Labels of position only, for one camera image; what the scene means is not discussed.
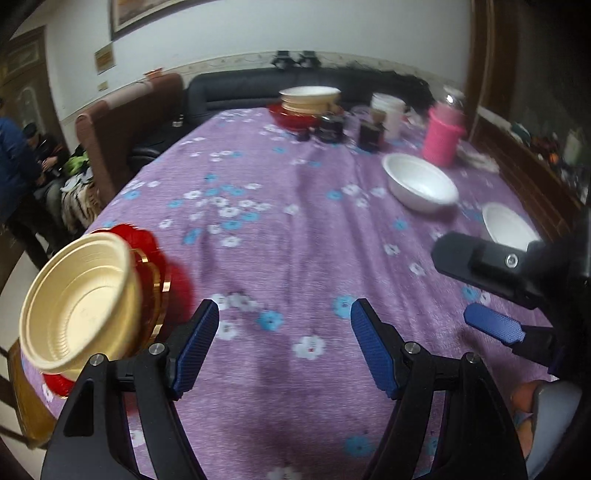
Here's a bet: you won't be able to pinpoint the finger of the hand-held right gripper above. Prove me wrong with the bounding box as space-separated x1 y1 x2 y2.
431 232 557 309
463 302 556 366

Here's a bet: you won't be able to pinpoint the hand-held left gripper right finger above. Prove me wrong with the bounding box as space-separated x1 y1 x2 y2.
350 298 528 480

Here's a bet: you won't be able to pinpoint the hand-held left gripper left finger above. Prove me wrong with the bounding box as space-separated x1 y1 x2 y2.
41 299 221 480

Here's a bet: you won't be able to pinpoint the white foam bowl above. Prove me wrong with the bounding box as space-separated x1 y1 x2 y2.
482 202 541 248
382 153 460 213

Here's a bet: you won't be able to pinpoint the red gold-rimmed plastic plate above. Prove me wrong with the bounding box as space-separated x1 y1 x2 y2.
90 223 173 345

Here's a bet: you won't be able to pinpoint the beige ribbed plastic bowl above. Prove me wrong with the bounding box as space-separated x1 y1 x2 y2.
18 232 142 376

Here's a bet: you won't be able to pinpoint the red printed plastic plate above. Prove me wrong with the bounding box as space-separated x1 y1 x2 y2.
42 263 195 399

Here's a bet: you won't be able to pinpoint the person's right forearm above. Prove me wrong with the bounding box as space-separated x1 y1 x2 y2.
512 379 584 480

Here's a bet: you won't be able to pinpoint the wooden cabinet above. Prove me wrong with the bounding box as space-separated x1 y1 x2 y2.
470 105 591 241

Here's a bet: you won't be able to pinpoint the white work gloves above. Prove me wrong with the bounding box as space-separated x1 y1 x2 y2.
456 144 500 172

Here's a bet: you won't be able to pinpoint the pink thermos bottle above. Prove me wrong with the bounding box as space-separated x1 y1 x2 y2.
422 87 467 167

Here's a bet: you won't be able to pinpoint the purple floral tablecloth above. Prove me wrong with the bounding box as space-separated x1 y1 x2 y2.
21 104 570 480

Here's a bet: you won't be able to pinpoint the dark jar with cork lid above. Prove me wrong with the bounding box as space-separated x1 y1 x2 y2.
359 120 384 151

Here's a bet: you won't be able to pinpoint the white plastic jar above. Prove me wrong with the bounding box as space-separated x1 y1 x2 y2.
371 92 407 142

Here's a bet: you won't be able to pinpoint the wooden chair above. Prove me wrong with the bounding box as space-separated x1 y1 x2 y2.
0 340 57 452

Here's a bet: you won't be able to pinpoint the patterned blanket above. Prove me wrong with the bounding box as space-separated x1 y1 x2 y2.
59 179 101 234

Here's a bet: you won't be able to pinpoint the black round jar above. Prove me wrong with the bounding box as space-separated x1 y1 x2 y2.
320 115 345 142

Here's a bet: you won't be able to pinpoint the green cloth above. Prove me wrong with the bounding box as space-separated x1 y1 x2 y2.
64 154 92 175

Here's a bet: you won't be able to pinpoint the brown armchair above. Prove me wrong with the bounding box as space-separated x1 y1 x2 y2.
75 72 184 206

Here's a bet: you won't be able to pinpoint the black leather sofa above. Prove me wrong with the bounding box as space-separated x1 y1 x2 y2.
128 66 434 168

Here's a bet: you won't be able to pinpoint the dark wooden door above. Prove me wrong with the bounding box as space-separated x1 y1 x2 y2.
0 25 62 223

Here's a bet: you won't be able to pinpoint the wall plaque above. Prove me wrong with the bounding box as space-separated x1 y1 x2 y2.
94 42 116 75

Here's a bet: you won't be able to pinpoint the framed wall painting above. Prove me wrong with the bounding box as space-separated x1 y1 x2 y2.
109 0 234 42

